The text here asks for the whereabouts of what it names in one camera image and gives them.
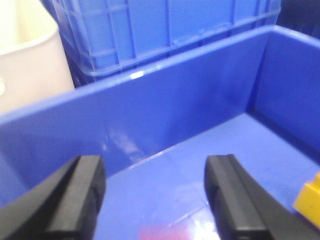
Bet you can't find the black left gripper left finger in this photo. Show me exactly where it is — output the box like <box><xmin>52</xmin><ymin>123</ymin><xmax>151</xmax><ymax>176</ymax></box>
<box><xmin>0</xmin><ymin>155</ymin><xmax>107</xmax><ymax>240</ymax></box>

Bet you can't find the blue ribbed crate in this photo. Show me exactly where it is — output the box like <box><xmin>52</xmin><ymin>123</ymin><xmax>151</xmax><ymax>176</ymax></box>
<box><xmin>43</xmin><ymin>0</ymin><xmax>281</xmax><ymax>87</ymax></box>

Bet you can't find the blue target bin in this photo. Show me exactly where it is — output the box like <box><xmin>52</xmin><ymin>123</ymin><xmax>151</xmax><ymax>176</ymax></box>
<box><xmin>0</xmin><ymin>26</ymin><xmax>320</xmax><ymax>240</ymax></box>

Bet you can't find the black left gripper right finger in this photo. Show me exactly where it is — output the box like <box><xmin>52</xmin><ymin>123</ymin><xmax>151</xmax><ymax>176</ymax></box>
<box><xmin>204</xmin><ymin>154</ymin><xmax>320</xmax><ymax>240</ymax></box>

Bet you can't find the white bucket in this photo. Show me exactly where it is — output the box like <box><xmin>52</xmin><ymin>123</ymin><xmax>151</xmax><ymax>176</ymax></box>
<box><xmin>0</xmin><ymin>0</ymin><xmax>75</xmax><ymax>113</ymax></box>

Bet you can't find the yellow toy brick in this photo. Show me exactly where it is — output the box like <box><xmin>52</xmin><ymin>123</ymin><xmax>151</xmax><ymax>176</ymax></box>
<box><xmin>293</xmin><ymin>172</ymin><xmax>320</xmax><ymax>229</ymax></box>

